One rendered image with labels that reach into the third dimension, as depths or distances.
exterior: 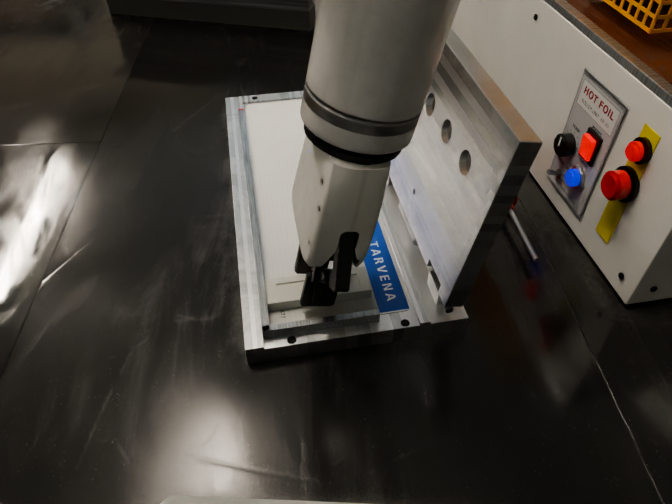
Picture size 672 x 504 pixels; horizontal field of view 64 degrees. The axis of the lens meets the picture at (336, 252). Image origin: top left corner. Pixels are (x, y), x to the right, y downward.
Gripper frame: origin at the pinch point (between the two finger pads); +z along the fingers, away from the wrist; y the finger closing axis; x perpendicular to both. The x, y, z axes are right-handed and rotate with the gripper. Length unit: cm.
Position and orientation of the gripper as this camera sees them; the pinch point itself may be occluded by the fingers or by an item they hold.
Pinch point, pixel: (316, 273)
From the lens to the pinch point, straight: 50.1
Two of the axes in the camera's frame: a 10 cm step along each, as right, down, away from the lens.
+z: -2.1, 7.1, 6.7
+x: 9.6, 0.2, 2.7
